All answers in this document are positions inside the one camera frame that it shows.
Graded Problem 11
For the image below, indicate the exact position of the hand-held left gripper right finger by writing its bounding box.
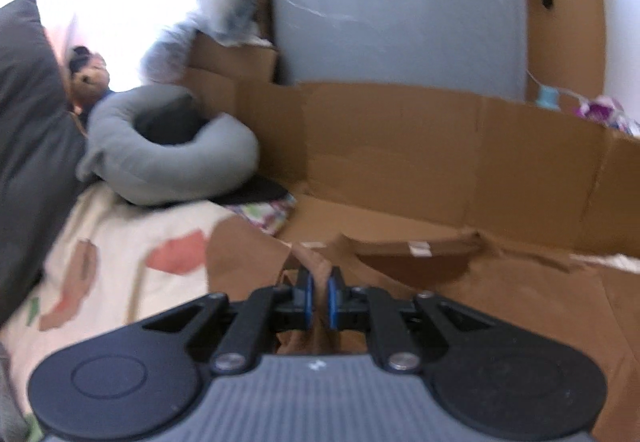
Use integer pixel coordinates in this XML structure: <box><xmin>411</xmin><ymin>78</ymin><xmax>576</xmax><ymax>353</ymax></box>
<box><xmin>326</xmin><ymin>267</ymin><xmax>493</xmax><ymax>373</ymax></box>

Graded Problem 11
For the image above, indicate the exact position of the brown printed t-shirt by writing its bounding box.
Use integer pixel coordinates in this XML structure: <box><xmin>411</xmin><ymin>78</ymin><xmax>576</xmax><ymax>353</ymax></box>
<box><xmin>205</xmin><ymin>221</ymin><xmax>640</xmax><ymax>442</ymax></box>

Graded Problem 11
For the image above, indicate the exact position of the grey fluffy bundle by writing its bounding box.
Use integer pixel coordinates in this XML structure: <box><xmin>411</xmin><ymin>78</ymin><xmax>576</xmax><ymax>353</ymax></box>
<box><xmin>142</xmin><ymin>16</ymin><xmax>201</xmax><ymax>85</ymax></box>

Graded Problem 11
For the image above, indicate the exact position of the white purple refill bag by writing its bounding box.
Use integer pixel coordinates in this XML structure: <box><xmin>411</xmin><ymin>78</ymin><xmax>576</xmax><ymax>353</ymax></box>
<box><xmin>575</xmin><ymin>94</ymin><xmax>640</xmax><ymax>135</ymax></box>

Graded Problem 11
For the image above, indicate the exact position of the folded cardboard sheet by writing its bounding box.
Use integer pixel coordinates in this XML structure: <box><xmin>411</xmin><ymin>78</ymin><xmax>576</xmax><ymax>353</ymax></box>
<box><xmin>182</xmin><ymin>66</ymin><xmax>640</xmax><ymax>267</ymax></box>

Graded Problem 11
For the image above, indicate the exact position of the dark grey pillow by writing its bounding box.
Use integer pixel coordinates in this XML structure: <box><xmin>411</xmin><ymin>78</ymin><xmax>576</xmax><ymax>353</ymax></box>
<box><xmin>0</xmin><ymin>0</ymin><xmax>88</xmax><ymax>323</ymax></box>

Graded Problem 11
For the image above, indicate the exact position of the grey neck pillow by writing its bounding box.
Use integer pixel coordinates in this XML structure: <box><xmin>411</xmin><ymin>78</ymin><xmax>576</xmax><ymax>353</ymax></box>
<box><xmin>76</xmin><ymin>84</ymin><xmax>261</xmax><ymax>207</ymax></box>

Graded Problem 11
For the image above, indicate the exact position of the cream bear print bed sheet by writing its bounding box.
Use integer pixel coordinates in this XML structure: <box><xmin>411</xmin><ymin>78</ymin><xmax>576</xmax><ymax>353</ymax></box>
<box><xmin>0</xmin><ymin>182</ymin><xmax>640</xmax><ymax>442</ymax></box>

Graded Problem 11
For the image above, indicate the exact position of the small cardboard box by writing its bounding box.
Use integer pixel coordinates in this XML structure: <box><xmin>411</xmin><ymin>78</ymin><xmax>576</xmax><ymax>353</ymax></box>
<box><xmin>192</xmin><ymin>29</ymin><xmax>279</xmax><ymax>83</ymax></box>

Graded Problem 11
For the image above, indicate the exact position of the detergent bottle blue cap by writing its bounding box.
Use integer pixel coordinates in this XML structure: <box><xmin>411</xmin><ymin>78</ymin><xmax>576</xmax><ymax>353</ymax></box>
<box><xmin>535</xmin><ymin>84</ymin><xmax>561</xmax><ymax>110</ymax></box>

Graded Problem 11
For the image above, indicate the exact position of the upright cardboard sheet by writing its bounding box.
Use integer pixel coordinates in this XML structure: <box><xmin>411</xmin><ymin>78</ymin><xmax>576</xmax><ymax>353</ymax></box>
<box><xmin>520</xmin><ymin>0</ymin><xmax>608</xmax><ymax>95</ymax></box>

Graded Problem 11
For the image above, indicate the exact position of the brown teddy bear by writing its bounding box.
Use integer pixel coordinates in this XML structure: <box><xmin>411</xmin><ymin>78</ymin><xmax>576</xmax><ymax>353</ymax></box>
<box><xmin>67</xmin><ymin>46</ymin><xmax>113</xmax><ymax>115</ymax></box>

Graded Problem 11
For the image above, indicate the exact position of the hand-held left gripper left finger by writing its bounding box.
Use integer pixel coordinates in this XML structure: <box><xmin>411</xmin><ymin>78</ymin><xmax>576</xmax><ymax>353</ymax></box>
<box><xmin>142</xmin><ymin>269</ymin><xmax>316</xmax><ymax>375</ymax></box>

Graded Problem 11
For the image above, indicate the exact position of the floral cloth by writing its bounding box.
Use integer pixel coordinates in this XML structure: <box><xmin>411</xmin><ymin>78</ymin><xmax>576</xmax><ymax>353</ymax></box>
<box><xmin>225</xmin><ymin>199</ymin><xmax>298</xmax><ymax>237</ymax></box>

